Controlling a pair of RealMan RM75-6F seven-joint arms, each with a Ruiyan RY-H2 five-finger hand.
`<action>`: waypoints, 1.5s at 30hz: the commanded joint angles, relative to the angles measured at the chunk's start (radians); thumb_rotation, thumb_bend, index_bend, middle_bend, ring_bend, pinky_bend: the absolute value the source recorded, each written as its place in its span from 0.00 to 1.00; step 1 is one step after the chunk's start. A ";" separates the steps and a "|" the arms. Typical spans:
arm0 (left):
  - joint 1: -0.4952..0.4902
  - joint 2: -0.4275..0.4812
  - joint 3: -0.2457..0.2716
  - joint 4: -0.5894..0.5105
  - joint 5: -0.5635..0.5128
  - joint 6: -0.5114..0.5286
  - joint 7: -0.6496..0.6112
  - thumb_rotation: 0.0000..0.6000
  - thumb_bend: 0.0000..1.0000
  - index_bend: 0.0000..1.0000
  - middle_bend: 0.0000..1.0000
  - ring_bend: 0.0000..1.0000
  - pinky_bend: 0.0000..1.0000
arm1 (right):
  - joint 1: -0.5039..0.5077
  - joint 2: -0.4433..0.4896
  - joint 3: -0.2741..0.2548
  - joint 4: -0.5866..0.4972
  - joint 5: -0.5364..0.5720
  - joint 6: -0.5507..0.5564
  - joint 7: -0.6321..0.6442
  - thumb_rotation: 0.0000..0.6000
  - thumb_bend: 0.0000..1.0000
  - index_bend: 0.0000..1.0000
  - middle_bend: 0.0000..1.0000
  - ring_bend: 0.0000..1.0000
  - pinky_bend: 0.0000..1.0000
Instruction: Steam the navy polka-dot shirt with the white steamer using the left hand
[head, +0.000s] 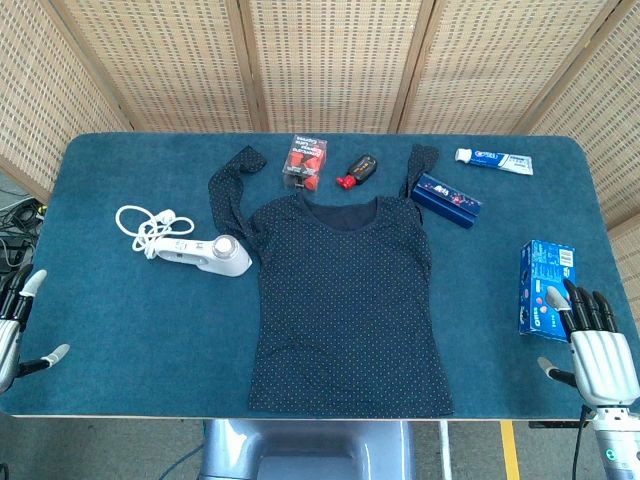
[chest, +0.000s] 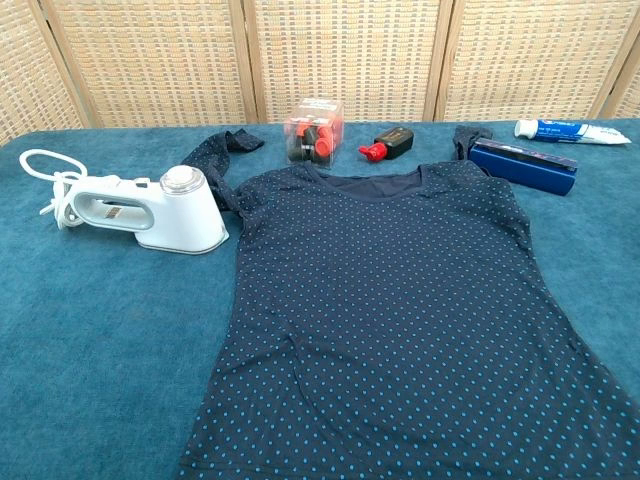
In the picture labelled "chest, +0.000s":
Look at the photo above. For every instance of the woven rattan folding screen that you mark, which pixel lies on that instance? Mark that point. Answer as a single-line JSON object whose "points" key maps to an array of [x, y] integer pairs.
{"points": [[340, 55]]}

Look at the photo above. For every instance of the navy dotted shirt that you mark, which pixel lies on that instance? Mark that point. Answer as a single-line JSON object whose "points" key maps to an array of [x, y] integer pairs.
{"points": [[400, 300]]}

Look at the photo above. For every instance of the clear box of red capsules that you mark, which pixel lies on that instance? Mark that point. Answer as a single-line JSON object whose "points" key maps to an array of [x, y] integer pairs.
{"points": [[314, 135]]}

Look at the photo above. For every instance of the teal felt table cover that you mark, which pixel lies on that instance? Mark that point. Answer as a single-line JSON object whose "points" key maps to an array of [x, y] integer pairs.
{"points": [[100, 325]]}

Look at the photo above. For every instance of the white and blue toothpaste tube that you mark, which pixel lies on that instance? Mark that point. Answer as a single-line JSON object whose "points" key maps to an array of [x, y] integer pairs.
{"points": [[565, 131]]}

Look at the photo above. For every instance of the long dark blue box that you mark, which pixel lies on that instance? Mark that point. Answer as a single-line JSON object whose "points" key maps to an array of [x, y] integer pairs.
{"points": [[520, 172]]}

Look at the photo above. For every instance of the black bottle with red cap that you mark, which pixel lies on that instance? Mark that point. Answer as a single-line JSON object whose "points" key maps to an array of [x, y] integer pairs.
{"points": [[395, 141]]}

